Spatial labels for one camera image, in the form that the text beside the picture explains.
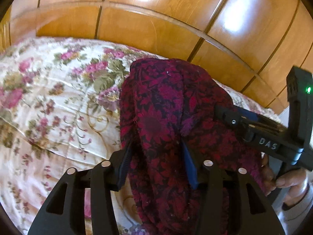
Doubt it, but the person's right hand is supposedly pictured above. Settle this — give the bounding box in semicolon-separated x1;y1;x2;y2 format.
262;154;308;207

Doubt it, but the floral bedspread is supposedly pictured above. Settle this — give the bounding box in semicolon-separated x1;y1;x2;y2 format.
0;37;282;235

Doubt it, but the maroon floral knit sweater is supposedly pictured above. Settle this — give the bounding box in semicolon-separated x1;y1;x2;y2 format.
120;58;264;234

